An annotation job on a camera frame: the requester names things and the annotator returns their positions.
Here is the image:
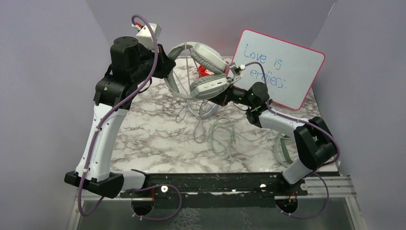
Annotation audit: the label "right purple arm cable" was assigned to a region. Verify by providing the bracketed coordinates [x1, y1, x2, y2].
[244, 61, 340, 219]

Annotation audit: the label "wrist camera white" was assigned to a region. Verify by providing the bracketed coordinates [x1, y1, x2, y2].
[229, 62, 246, 84]
[132, 23, 162, 52]

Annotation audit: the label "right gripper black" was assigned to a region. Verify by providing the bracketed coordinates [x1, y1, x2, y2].
[201, 78, 254, 108]

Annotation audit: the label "red plastic bin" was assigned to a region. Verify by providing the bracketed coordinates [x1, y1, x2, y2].
[197, 65, 212, 78]

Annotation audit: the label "pink framed whiteboard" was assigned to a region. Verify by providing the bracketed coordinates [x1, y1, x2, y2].
[232, 29, 326, 110]

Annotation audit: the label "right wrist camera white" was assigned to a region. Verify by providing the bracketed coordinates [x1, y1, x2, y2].
[229, 62, 246, 84]

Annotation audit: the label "green headphones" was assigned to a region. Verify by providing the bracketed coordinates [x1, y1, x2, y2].
[274, 135, 293, 168]

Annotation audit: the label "aluminium frame rail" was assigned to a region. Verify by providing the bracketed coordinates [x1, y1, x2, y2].
[304, 176, 357, 198]

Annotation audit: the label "white headphones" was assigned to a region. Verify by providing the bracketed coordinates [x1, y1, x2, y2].
[186, 100, 220, 119]

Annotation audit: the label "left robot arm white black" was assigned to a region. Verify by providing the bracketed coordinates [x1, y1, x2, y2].
[64, 36, 175, 198]

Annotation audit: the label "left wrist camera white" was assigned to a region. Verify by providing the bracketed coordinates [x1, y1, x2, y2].
[132, 23, 162, 52]

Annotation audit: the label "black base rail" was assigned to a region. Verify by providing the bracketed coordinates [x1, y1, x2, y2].
[120, 172, 308, 209]

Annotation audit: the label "grey headphones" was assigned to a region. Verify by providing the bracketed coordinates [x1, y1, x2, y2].
[165, 42, 234, 100]

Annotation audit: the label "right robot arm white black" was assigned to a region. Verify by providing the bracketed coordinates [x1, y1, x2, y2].
[210, 82, 340, 195]

